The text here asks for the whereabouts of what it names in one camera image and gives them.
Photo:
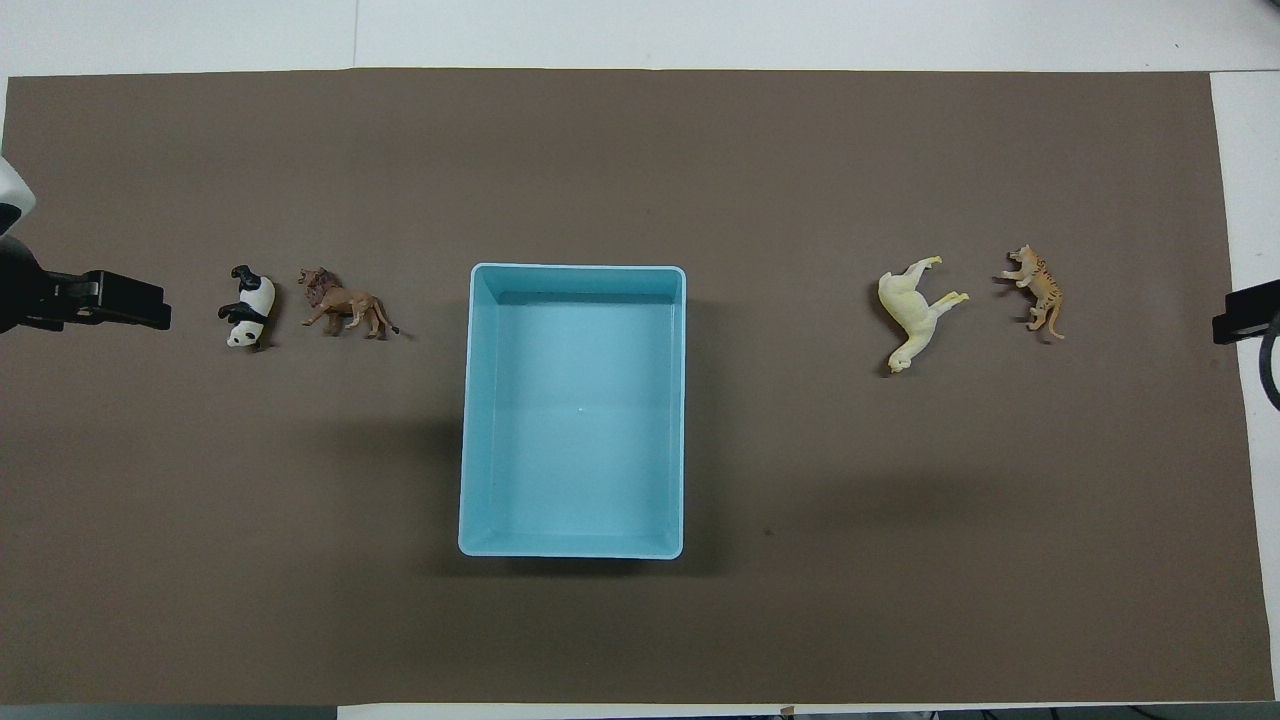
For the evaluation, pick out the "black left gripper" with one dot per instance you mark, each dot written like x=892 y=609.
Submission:
x=20 y=290

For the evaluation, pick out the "black and white panda toy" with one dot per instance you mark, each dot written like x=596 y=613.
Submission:
x=255 y=300

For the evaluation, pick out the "orange striped tiger toy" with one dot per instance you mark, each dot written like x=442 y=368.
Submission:
x=1045 y=290

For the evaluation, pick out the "brown lion toy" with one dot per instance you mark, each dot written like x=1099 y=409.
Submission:
x=345 y=303

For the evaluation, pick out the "cream horse toy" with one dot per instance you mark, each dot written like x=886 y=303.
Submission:
x=915 y=310

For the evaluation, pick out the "light blue storage box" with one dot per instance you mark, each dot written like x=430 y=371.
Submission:
x=575 y=430

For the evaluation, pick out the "brown table mat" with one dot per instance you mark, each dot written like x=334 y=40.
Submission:
x=640 y=160

